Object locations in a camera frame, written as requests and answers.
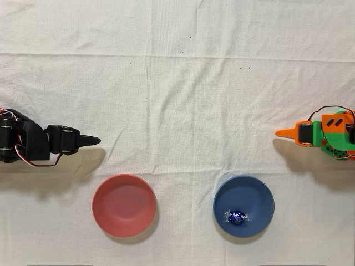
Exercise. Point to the white tablecloth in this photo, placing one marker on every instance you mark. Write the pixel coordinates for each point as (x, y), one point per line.
(177, 110)

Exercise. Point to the blue bowl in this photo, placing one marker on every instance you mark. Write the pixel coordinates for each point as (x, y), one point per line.
(244, 194)

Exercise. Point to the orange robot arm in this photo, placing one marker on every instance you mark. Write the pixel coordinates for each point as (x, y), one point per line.
(337, 138)

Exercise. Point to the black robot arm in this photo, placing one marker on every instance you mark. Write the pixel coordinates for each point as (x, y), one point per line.
(33, 138)

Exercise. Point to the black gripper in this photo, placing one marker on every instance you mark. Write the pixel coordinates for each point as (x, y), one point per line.
(67, 141)

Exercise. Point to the pink bowl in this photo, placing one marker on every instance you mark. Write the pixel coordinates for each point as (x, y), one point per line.
(124, 206)

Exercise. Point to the orange green gripper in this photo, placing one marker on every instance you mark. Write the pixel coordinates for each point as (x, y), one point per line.
(304, 134)

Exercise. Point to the blue candy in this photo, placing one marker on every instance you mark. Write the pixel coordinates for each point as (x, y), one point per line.
(235, 218)

